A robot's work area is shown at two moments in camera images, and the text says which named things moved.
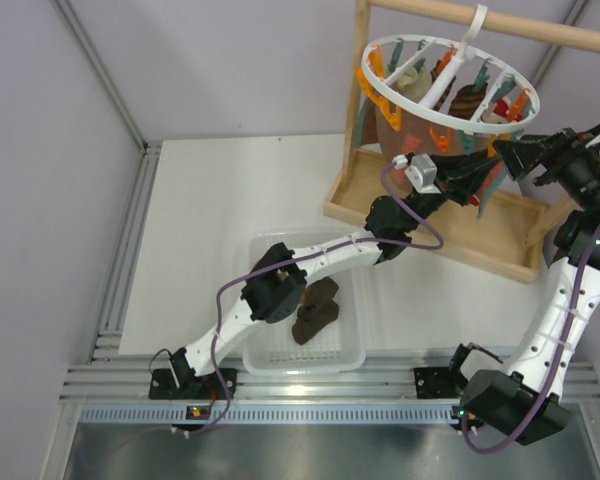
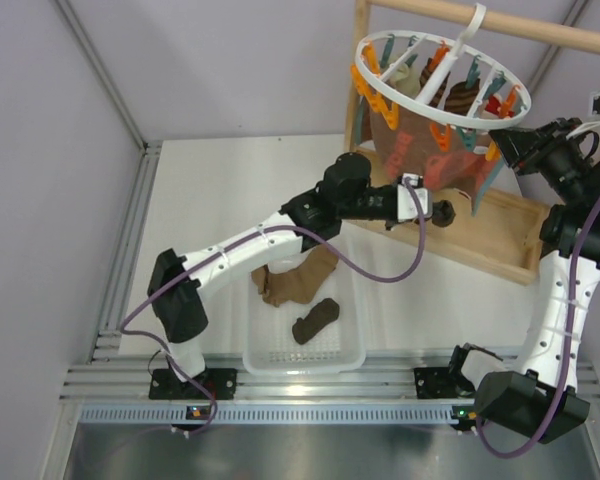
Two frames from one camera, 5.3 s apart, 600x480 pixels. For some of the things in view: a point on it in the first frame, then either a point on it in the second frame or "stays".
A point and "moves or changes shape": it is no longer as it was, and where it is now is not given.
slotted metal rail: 178,415 stays
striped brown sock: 444,94 -> 426,73
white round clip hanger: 452,73 moves or changes shape
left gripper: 460,176 -> 389,224
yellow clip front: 491,152 stays
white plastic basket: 269,349 stays
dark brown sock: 320,293 -> 443,213
